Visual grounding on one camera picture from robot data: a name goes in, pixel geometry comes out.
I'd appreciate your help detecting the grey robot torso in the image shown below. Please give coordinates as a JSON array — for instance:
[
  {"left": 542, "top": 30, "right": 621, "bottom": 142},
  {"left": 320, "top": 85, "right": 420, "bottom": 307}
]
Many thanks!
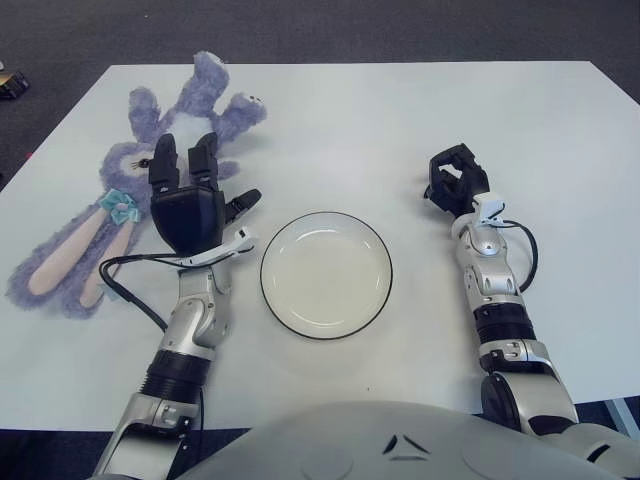
[{"left": 169, "top": 399, "right": 640, "bottom": 480}]

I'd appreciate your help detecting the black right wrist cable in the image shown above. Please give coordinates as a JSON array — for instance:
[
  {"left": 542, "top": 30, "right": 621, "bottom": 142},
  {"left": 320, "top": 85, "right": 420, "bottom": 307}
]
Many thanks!
[{"left": 499, "top": 219, "right": 539, "bottom": 291}]

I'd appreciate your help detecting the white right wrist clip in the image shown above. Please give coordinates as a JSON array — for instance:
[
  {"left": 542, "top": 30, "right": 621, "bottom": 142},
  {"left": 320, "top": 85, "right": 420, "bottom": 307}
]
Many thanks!
[{"left": 472, "top": 192, "right": 506, "bottom": 229}]

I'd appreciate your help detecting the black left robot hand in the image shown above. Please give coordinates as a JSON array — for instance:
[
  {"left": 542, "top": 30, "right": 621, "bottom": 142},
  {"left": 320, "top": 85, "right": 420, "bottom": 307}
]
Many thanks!
[{"left": 148, "top": 132, "right": 264, "bottom": 256}]

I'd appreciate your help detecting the purple plush bunny doll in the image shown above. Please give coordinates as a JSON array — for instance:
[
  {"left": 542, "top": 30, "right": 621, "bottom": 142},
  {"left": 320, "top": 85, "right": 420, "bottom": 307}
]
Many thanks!
[{"left": 4, "top": 51, "right": 269, "bottom": 321}]

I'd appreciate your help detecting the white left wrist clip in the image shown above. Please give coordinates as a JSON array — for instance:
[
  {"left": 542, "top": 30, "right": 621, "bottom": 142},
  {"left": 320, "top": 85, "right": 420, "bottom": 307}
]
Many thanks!
[{"left": 172, "top": 227, "right": 256, "bottom": 271}]

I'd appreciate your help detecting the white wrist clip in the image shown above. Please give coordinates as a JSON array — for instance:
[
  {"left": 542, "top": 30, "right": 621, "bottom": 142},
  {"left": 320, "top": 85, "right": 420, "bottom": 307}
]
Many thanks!
[
  {"left": 472, "top": 192, "right": 506, "bottom": 229},
  {"left": 172, "top": 227, "right": 256, "bottom": 271}
]

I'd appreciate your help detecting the black and yellow floor box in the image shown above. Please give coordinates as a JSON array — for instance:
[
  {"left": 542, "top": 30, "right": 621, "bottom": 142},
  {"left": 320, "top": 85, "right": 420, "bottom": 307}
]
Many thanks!
[{"left": 0, "top": 59, "right": 30, "bottom": 101}]

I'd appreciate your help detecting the white plate with black rim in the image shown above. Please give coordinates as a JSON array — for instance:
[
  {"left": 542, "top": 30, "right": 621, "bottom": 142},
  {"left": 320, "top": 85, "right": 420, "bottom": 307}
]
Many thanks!
[{"left": 259, "top": 211, "right": 394, "bottom": 343}]

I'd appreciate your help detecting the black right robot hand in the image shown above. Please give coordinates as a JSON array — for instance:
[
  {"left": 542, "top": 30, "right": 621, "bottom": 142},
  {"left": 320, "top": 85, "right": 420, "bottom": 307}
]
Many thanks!
[{"left": 422, "top": 143, "right": 491, "bottom": 217}]

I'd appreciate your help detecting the white table leg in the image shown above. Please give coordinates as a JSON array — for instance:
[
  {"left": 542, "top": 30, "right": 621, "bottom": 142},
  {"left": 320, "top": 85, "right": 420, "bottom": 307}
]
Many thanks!
[{"left": 602, "top": 394, "right": 640, "bottom": 446}]

